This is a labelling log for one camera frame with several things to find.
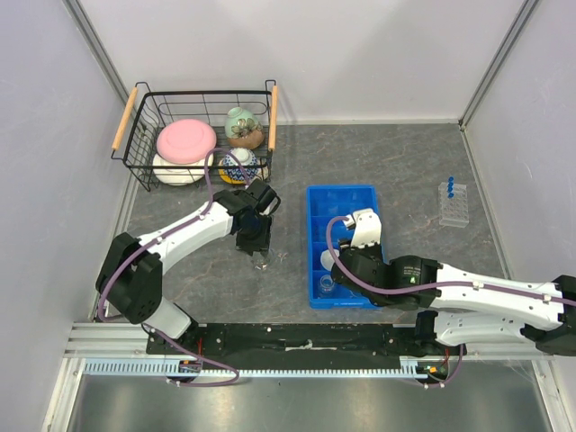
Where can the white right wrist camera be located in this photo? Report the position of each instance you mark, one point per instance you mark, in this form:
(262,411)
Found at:
(366,226)

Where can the blue white patterned bowl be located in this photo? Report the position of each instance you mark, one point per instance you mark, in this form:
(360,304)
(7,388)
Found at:
(241,161)

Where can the pink ceramic plate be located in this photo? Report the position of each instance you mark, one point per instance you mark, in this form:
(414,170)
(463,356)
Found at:
(186,141)

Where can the black wire basket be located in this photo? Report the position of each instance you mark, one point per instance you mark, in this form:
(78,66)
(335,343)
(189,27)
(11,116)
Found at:
(148,112)

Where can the white ceramic evaporating dish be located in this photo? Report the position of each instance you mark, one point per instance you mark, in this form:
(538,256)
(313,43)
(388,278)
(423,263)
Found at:
(326,260)

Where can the light blue cable duct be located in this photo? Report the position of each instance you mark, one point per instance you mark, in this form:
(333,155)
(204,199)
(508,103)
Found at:
(180,368)

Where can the clear acrylic test tube rack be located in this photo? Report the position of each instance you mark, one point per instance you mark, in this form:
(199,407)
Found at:
(453,212)

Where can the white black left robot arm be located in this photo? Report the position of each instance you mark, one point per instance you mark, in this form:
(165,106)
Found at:
(132,272)

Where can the clear glass flask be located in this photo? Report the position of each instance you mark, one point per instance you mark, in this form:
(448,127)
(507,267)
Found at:
(262,261)

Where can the clear glass jar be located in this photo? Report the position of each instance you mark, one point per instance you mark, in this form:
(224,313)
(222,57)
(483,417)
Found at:
(326,287)

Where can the yellow plate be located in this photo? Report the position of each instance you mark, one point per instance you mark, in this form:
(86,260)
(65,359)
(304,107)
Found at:
(233,181)

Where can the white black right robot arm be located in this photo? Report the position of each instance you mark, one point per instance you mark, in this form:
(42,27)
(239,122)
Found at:
(457,307)

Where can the green floral ceramic bowl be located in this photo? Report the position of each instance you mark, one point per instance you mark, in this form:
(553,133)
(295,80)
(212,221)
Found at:
(243,129)

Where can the white ceramic bowl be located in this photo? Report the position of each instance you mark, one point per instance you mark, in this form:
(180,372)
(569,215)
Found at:
(179,174)

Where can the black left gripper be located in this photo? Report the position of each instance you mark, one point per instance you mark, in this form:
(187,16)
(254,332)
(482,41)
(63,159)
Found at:
(259,245)

